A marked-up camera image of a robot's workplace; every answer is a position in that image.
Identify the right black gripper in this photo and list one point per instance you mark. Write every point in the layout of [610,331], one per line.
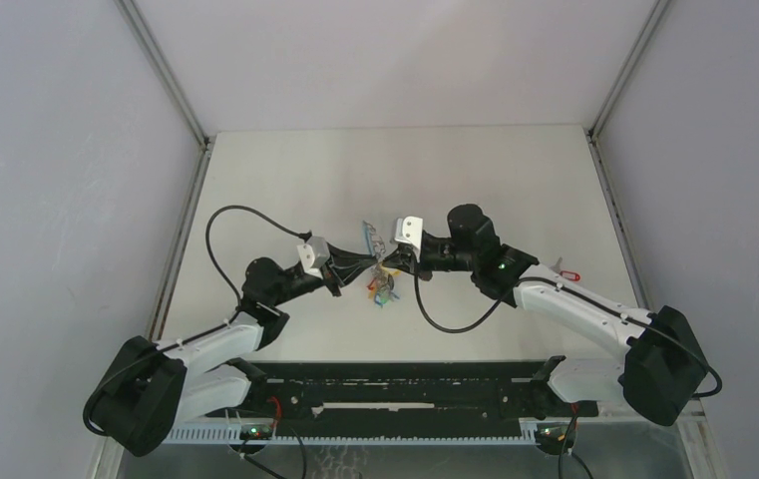
[412,263]

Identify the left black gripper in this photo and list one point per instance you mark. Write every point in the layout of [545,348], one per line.
[344,266]

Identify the bunch of coloured tagged keys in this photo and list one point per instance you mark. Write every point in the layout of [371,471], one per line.
[378,270]

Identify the blue handled metal keyring holder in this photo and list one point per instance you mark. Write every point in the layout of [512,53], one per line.
[374,241]

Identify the yellow tagged key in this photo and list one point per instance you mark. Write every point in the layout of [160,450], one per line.
[381,288]

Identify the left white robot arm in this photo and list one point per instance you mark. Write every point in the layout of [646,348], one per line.
[150,387]

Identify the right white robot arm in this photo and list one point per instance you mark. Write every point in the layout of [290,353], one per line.
[654,362]

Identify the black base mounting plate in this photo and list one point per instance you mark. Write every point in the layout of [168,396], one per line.
[361,398]

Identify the red tagged key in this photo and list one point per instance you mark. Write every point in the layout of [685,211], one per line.
[565,273]

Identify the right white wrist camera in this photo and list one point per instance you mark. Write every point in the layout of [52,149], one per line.
[409,231]

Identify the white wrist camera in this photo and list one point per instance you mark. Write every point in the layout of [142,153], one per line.
[409,231]
[314,254]

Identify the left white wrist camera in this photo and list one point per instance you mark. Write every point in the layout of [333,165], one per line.
[314,254]

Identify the white slotted cable duct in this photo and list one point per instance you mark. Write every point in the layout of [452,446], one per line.
[221,433]

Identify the aluminium frame rail left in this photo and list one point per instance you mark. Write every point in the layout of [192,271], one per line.
[193,159]

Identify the aluminium frame rail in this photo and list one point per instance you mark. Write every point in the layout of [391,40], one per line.
[611,185]
[193,159]

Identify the aluminium frame rail right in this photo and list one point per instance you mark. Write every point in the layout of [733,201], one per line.
[611,185]

